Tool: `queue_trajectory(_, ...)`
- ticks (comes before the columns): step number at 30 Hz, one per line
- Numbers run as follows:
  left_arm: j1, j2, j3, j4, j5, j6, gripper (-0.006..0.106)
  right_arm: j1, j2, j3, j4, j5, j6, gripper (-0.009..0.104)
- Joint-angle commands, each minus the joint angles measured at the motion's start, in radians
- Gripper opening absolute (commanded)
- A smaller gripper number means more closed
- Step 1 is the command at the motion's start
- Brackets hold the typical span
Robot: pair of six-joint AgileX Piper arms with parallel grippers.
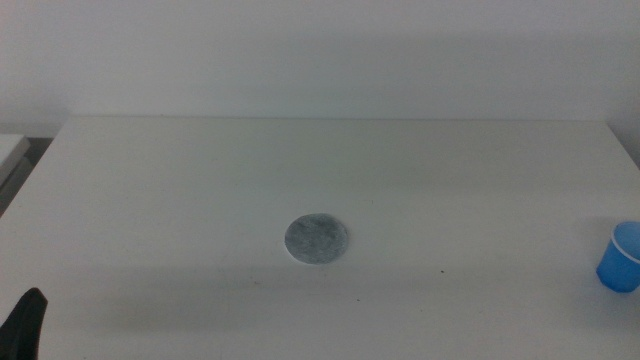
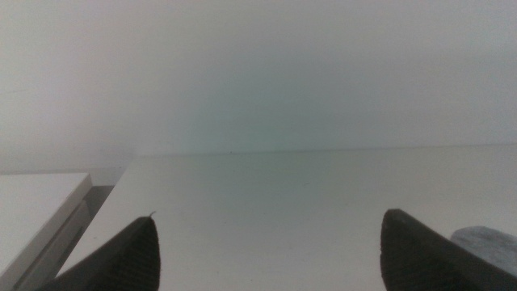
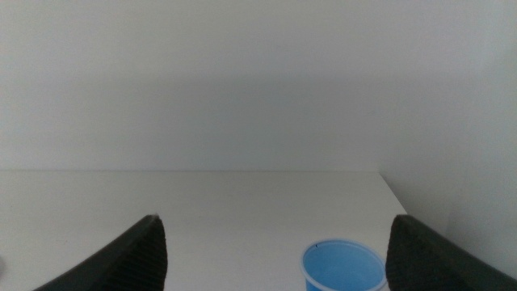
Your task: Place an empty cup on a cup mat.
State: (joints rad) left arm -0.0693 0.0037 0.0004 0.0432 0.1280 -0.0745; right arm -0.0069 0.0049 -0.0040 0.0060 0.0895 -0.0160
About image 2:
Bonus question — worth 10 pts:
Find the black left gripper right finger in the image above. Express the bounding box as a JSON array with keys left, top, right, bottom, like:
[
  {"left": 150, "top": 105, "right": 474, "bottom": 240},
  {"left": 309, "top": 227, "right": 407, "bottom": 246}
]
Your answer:
[{"left": 380, "top": 208, "right": 517, "bottom": 291}]

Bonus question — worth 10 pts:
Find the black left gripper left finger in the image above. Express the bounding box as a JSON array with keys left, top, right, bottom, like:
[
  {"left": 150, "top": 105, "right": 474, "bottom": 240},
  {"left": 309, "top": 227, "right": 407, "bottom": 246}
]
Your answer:
[{"left": 36, "top": 216, "right": 162, "bottom": 291}]

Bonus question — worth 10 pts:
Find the grey crumpled cloth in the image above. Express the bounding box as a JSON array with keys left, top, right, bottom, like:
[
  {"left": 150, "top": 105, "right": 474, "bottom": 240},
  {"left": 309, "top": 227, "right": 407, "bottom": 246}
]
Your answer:
[{"left": 450, "top": 226, "right": 517, "bottom": 278}]

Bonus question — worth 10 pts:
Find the white side table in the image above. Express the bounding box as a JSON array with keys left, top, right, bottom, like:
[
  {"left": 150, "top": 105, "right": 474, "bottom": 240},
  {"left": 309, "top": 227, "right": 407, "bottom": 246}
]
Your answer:
[{"left": 0, "top": 172, "right": 94, "bottom": 291}]

